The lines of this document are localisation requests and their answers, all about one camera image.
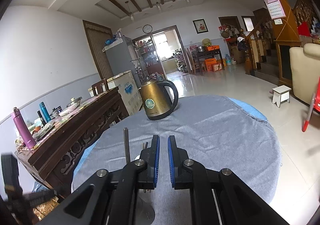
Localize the dark metal utensil holder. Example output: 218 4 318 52
136 190 155 224

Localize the red plastic chair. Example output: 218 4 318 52
302 88 319 132

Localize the white chest freezer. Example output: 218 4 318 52
88 70 143 116

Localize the purple thermos bottle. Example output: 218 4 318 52
11 107 36 150

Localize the grey refrigerator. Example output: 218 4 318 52
102 36 140 88

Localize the round wall clock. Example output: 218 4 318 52
142 24 153 34

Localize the teal thermos bottle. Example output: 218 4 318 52
39 102 51 123

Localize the carved dark wooden sideboard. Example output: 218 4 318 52
16 87 129 198

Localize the framed flower picture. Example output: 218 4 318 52
193 19 208 34

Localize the dark wooden side table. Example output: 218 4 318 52
193 49 225 75

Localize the gold electric kettle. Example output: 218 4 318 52
138 76 178 121

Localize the grey tablecloth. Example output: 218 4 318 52
71 94 283 225

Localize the cream sofa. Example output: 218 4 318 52
289 43 320 104

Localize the gold sequin bag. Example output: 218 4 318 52
33 196 59 221

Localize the wooden stair railing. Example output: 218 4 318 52
244 17 273 70

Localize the small white stool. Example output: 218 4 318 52
272 85 291 108

